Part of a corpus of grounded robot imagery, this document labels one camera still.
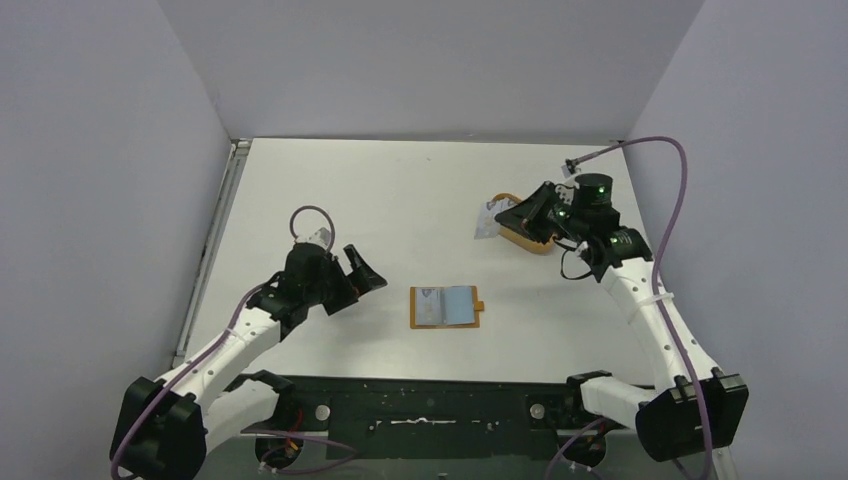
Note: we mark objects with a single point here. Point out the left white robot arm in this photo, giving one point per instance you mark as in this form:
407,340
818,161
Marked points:
199,384

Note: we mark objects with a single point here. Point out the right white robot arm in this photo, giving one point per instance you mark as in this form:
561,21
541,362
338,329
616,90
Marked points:
693,406

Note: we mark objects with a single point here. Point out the orange oval tray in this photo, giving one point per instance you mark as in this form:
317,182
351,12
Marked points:
530,246

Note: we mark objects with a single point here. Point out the silver card in holder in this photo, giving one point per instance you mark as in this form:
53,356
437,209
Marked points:
428,307

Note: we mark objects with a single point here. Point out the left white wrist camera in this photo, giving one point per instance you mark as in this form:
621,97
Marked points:
324,237

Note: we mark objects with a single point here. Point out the silver credit card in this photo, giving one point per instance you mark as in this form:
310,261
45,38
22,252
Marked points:
486,225

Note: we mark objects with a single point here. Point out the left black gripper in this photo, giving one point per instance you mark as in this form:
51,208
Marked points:
363,280

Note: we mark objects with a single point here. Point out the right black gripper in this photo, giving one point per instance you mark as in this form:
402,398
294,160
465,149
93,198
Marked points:
547,211

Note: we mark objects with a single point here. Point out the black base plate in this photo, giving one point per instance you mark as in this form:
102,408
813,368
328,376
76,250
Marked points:
360,419

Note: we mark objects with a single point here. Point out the yellow leather card holder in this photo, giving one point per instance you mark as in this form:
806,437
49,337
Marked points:
462,308

